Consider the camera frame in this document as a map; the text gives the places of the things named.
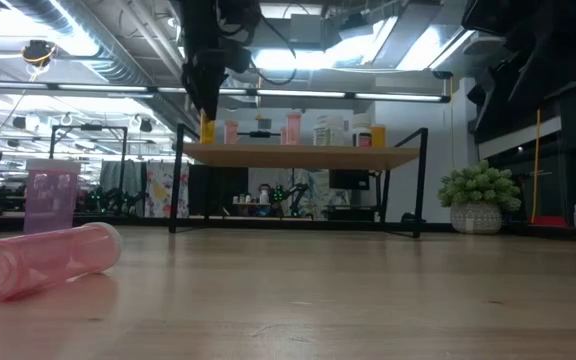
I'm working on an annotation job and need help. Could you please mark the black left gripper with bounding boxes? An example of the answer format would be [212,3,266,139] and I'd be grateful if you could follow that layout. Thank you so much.
[181,0,263,121]

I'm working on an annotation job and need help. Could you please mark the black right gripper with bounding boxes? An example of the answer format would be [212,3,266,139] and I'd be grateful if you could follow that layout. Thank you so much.
[466,29,569,134]

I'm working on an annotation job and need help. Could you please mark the small orange pill bottle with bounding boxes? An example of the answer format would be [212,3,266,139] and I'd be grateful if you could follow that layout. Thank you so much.
[199,110,217,146]

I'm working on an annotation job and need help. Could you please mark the wide orange pill bottle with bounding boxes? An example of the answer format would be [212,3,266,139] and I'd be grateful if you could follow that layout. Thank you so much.
[369,124,387,149]

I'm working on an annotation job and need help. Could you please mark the white bottle dark label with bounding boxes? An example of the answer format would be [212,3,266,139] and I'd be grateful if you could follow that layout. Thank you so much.
[351,113,373,148]

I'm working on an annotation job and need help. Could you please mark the purple pill bottle white cap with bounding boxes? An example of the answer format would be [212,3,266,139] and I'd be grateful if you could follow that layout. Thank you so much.
[22,158,82,235]

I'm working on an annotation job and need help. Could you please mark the wooden shelf black legs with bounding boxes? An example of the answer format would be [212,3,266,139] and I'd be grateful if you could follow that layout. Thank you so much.
[168,122,430,240]

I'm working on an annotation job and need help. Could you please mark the distant wooden shelf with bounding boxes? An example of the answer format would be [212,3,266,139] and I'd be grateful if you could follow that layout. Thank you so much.
[231,192,274,219]

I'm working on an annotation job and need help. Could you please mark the yellow pole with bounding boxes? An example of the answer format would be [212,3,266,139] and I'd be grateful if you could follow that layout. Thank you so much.
[531,108,542,225]

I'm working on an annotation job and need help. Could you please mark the long linear ceiling light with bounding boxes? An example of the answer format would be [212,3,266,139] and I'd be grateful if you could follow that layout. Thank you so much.
[0,81,452,104]

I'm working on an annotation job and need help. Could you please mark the potted green succulent plant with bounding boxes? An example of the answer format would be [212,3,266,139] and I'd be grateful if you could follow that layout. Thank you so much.
[436,159,523,236]

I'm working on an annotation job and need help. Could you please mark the floral cloth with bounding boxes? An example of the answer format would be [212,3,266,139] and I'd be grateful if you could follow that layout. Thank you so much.
[143,160,191,219]

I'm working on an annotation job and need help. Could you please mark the red object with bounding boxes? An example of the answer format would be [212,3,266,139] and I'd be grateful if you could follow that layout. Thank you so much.
[531,215,568,228]

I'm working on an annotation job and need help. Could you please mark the small black screen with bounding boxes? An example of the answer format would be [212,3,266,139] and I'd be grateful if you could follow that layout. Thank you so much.
[328,169,371,192]

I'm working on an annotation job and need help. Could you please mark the silver ventilation duct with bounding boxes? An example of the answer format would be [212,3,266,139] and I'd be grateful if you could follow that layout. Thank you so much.
[10,0,189,131]

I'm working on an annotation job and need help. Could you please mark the black rack frame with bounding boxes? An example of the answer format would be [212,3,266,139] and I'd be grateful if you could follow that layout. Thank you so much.
[48,123,129,201]

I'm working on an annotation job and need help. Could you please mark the black orange cable reel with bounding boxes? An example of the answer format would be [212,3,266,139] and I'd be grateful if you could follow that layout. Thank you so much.
[21,39,58,69]

